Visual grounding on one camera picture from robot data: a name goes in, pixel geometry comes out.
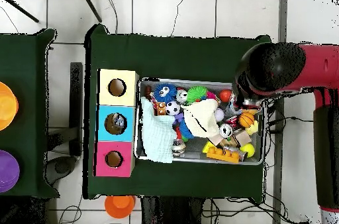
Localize wooden box with three holes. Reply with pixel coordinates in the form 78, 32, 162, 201
93, 68, 140, 178

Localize dark green tablecloth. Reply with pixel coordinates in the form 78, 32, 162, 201
0, 28, 60, 199
83, 23, 272, 203

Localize orange plastic bowl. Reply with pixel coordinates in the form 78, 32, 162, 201
0, 82, 19, 131

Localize black and white soccer ball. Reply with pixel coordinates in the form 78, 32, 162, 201
166, 101, 181, 117

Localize long orange toy block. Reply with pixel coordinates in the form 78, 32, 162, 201
206, 146, 240, 164

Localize red rubber ball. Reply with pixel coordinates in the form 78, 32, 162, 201
218, 89, 233, 103

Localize mint muslin cloth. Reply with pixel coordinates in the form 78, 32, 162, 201
140, 96, 177, 164

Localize crushed clear plastic bottle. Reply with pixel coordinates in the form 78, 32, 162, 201
112, 113, 126, 130

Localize thin black floor cable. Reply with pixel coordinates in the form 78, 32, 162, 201
267, 116, 315, 127

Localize black floor post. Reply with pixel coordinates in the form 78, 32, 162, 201
69, 62, 83, 157

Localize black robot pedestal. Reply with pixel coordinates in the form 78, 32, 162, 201
140, 196, 205, 224

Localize orange mini basketball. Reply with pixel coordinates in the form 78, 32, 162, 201
238, 112, 255, 129

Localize black stand legs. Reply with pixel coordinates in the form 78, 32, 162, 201
0, 0, 103, 23

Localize cream muslin cloth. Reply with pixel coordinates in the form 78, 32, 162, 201
182, 98, 220, 139

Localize green spiky rubber ball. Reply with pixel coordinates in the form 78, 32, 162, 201
186, 85, 209, 103

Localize grey floor cable cover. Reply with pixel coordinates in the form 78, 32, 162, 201
272, 0, 289, 224

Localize orange plastic cup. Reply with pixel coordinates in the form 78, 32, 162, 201
104, 195, 136, 219

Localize small yellow ball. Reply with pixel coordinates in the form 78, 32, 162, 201
240, 142, 256, 158

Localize grey round stand base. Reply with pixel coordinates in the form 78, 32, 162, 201
45, 155, 78, 186

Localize blue spiky ball with eyes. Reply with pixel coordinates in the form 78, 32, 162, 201
154, 83, 177, 103

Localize purple plastic bowl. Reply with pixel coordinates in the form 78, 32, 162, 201
0, 149, 21, 194

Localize red soda can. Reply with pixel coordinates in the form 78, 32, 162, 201
218, 123, 234, 139

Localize silver wire mesh bin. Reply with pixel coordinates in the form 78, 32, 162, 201
134, 76, 268, 166

